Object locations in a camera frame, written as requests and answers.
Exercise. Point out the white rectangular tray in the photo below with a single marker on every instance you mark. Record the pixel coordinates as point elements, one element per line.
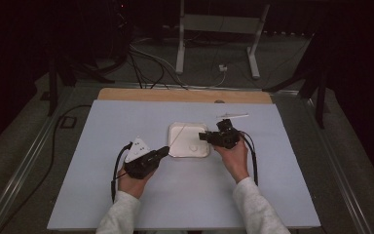
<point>191,136</point>

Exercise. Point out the black square floor socket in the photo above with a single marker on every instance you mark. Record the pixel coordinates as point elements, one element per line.
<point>68,122</point>

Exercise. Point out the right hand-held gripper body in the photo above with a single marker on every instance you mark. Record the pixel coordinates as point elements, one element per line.
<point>225,138</point>

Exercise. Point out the pale blue table mat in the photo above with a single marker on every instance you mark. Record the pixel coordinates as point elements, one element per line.
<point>175,195</point>

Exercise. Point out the white metal desk frame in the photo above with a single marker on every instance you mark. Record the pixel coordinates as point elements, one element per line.
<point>220,23</point>

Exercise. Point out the person's left hand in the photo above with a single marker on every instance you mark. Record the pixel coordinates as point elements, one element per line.
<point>131,187</point>

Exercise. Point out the metal floor rail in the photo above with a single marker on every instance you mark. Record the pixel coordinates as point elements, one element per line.
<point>19,169</point>
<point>337,169</point>

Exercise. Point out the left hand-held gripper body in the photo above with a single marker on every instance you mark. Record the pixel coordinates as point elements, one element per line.
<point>142,161</point>

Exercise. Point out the black stand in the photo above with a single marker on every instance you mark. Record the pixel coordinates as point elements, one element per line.
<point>320,104</point>
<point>52,94</point>

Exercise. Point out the white plug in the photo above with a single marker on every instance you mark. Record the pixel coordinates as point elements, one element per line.
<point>222,68</point>

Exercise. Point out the person's right hand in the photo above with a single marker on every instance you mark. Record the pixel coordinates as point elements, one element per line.
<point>237,162</point>

